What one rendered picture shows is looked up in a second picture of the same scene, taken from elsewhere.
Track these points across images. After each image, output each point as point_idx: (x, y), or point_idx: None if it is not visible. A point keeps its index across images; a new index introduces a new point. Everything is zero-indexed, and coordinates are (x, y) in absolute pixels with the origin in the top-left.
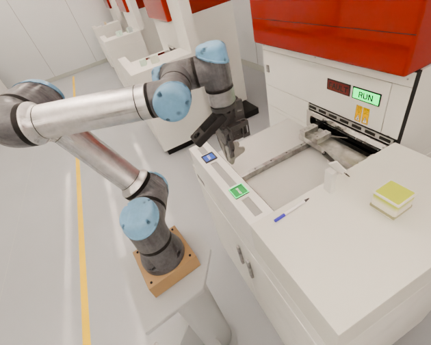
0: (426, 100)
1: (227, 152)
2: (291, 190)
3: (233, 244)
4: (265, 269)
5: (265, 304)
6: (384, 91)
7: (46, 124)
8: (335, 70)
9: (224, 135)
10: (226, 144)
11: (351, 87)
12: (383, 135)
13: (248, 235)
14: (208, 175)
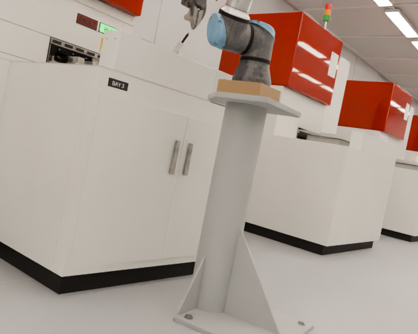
0: None
1: (200, 16)
2: None
3: (156, 164)
4: (215, 114)
5: (186, 215)
6: (119, 27)
7: None
8: (85, 7)
9: (206, 0)
10: (202, 8)
11: (98, 22)
12: None
13: (208, 88)
14: (163, 54)
